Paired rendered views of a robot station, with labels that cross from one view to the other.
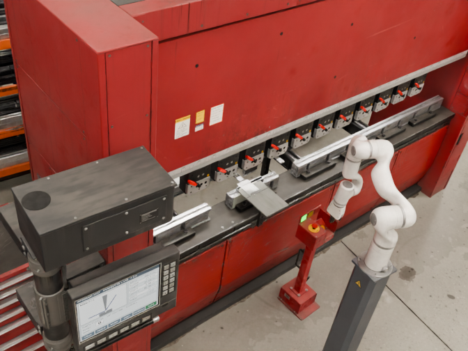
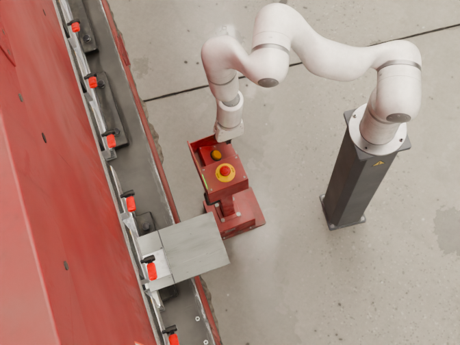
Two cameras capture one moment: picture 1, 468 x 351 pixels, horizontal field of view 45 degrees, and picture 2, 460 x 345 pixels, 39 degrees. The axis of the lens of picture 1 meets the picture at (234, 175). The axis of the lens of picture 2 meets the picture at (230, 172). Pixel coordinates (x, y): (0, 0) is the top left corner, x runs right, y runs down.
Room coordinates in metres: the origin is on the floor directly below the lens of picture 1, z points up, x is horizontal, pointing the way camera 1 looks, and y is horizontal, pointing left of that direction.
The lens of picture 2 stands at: (2.12, 0.08, 3.01)
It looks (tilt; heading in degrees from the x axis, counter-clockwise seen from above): 71 degrees down; 303
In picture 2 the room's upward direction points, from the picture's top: 9 degrees counter-clockwise
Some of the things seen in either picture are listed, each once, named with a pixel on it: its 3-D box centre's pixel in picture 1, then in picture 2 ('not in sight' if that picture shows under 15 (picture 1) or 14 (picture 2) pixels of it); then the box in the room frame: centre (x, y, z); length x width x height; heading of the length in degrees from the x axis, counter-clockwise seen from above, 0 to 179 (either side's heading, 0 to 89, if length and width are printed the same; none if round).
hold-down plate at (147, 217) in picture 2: (255, 200); (156, 255); (2.62, -0.16, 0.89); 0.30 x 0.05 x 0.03; 135
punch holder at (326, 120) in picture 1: (320, 122); (68, 74); (3.03, -0.50, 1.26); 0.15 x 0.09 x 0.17; 135
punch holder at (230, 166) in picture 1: (223, 164); (144, 328); (2.47, 0.07, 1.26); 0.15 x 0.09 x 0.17; 135
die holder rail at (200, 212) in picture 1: (173, 228); not in sight; (2.25, 0.30, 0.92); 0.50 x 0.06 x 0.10; 135
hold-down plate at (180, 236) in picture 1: (171, 241); not in sight; (2.17, 0.30, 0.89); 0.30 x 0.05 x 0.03; 135
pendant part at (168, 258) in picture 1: (122, 293); not in sight; (1.37, 0.37, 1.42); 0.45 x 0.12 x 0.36; 131
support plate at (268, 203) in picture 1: (262, 198); (181, 250); (2.53, -0.19, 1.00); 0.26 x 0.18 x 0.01; 45
